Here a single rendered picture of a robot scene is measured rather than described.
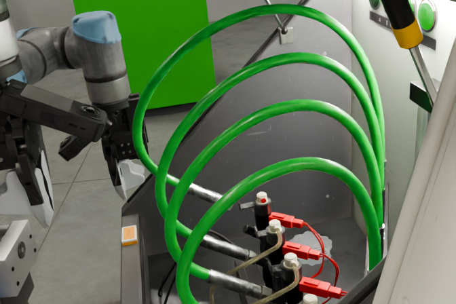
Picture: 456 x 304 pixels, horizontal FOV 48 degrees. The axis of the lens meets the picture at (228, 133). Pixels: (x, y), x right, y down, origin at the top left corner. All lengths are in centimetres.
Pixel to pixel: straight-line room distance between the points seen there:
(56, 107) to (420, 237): 39
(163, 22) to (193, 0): 28
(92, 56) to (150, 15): 304
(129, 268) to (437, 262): 71
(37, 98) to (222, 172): 63
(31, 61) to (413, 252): 65
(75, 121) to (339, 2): 66
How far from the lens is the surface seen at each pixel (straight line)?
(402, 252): 47
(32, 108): 59
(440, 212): 41
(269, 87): 109
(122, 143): 96
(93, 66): 91
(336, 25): 75
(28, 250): 118
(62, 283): 263
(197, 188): 80
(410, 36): 43
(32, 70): 88
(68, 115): 59
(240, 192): 52
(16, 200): 65
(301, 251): 76
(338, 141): 120
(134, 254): 106
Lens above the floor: 157
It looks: 25 degrees down
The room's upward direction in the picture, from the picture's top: 6 degrees counter-clockwise
